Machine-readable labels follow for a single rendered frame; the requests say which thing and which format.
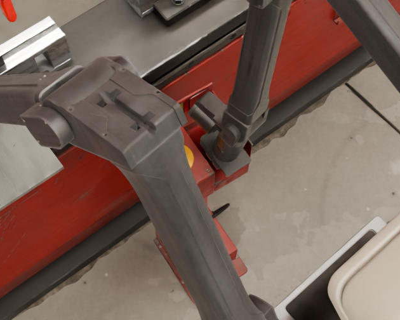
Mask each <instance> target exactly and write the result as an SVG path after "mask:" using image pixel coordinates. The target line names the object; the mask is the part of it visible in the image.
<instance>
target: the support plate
mask: <svg viewBox="0 0 400 320"><path fill-rule="evenodd" d="M63 169H64V167H63V165H62V164H61V162H60V161H59V160H58V159H57V157H56V156H55V155H54V153H53V152H52V151H51V149H50V148H49V147H42V146H40V145H39V144H38V142H37V141H36V139H35V138H34V137H33V136H32V134H31V133H30V131H29V130H28V129H27V127H26V126H20V125H14V124H3V123H0V211H1V210H3V209H4V208H5V207H7V206H9V205H10V204H11V203H13V202H15V201H16V200H17V199H19V198H21V197H22V196H24V195H25V194H26V193H28V192H30V191H31V190H32V189H34V188H36V187H37V186H38V185H40V184H42V183H43V182H45V181H46V180H47V179H49V178H51V177H52V176H53V175H55V174H57V173H58V172H60V171H62V170H63Z"/></svg>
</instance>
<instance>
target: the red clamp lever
mask: <svg viewBox="0 0 400 320"><path fill-rule="evenodd" d="M0 9H1V11H2V12H3V15H4V16H5V17H6V18H7V20H8V21H10V22H14V21H16V19H17V14H16V12H15V9H14V7H13V4H12V2H11V0H0Z"/></svg>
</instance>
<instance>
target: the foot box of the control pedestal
mask: <svg viewBox="0 0 400 320"><path fill-rule="evenodd" d="M213 220H214V222H215V225H216V227H217V229H218V231H219V233H220V235H221V237H222V240H223V242H224V244H225V247H226V248H227V251H228V252H229V255H230V257H231V259H232V262H233V264H234V266H235V268H236V270H237V273H238V274H239V277H241V276H242V275H244V274H245V273H247V271H248V269H247V267H246V266H245V264H244V263H243V261H242V260H241V259H240V257H239V256H238V254H237V248H236V247H235V245H234V243H233V242H232V241H231V239H230V238H229V236H228V235H227V233H226V232H225V231H224V229H223V228H222V226H221V225H220V223H219V222H218V220H217V219H216V218H214V219H213ZM155 230H156V229H155ZM154 242H155V244H156V246H157V247H158V249H159V251H160V252H161V253H162V255H163V257H164V258H165V260H166V261H167V263H168V265H169V266H170V267H171V269H172V271H173V272H174V274H175V275H176V277H177V278H178V280H179V281H180V283H181V285H182V286H183V288H184V289H185V291H186V292H187V294H188V296H189V297H190V299H191V300H192V302H193V303H194V301H193V299H192V297H191V295H190V293H189V291H188V289H187V287H186V286H185V284H184V282H183V280H182V278H181V276H180V274H179V273H178V271H177V268H176V267H175V265H174V263H173V261H172V259H171V257H170V256H169V254H168V252H167V250H166V248H165V246H164V244H163V242H162V240H161V238H160V237H159V234H158V233H157V231H156V238H155V239H154ZM194 304H195V303H194Z"/></svg>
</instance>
